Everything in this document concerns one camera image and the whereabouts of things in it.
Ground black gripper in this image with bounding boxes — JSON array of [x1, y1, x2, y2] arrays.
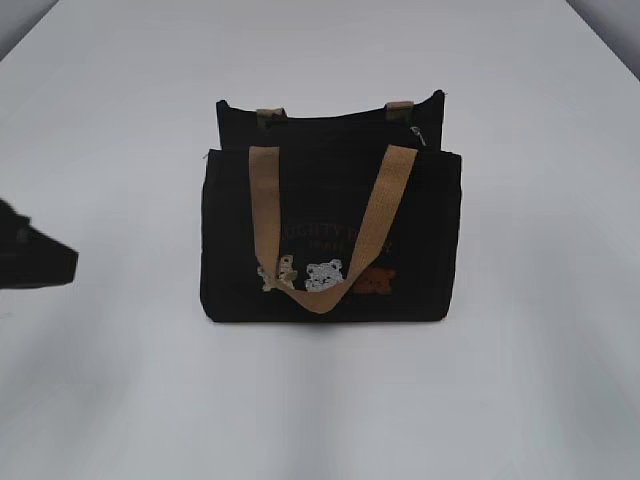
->
[[1, 199, 79, 290]]

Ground black canvas tote bag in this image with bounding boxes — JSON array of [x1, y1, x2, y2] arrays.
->
[[199, 90, 462, 323]]

